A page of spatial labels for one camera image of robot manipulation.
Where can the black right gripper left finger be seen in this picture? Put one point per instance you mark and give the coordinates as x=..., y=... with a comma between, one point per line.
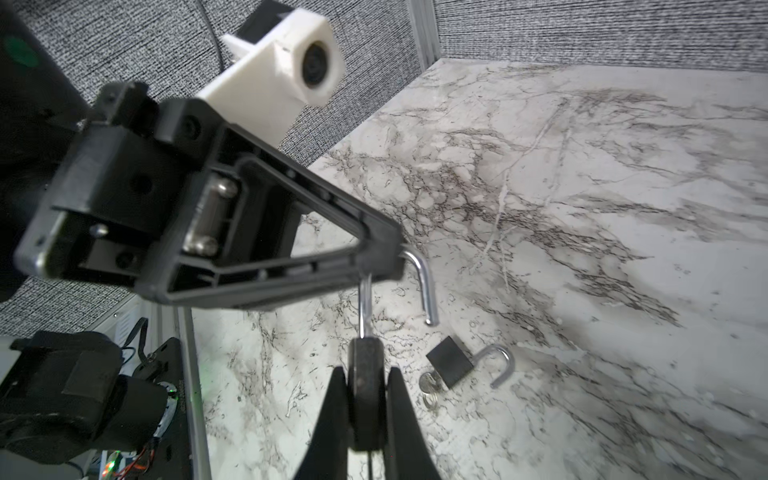
x=327, y=454

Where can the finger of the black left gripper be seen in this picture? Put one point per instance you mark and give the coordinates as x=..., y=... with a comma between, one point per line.
x=274, y=193

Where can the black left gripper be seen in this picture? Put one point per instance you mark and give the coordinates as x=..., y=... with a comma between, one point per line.
x=121, y=203

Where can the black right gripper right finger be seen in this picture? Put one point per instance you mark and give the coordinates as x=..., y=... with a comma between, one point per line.
x=405, y=453

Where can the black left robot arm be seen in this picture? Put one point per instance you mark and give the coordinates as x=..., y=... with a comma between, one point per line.
x=67, y=393

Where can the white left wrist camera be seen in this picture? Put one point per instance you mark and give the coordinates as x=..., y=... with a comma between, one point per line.
x=284, y=59

